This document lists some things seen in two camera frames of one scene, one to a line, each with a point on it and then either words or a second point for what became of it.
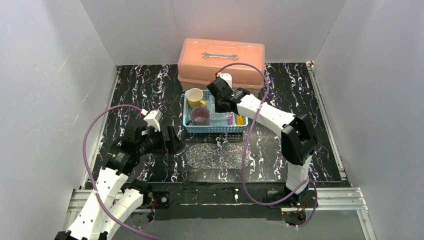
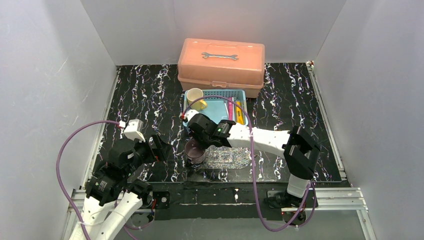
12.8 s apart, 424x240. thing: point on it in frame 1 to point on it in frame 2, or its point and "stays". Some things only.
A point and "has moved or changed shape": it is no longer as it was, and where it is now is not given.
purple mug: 200,116 has moved or changed shape
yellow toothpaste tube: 240,120 stays
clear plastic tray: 227,156 stays
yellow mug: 194,96 stays
